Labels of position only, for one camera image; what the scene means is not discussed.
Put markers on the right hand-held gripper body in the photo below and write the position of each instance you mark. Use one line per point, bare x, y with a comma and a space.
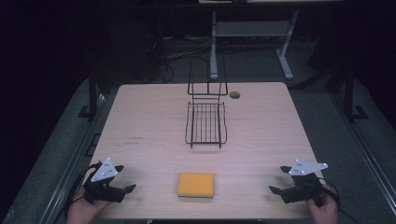
303, 185

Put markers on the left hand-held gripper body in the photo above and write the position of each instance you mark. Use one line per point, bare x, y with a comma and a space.
104, 186

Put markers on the yellow sponge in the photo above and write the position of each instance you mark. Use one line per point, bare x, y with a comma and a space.
195, 184

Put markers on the person's left hand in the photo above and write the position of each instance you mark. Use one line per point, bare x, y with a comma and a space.
84, 210

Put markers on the person's right hand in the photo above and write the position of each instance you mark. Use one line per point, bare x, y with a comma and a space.
323, 211

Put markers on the grey metal stand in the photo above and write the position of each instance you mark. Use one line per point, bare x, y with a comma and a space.
249, 29

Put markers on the aluminium floor rail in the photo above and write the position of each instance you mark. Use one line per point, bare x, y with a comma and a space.
74, 161
364, 149

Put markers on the black stand post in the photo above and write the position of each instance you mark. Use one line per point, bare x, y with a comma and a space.
350, 96
92, 96

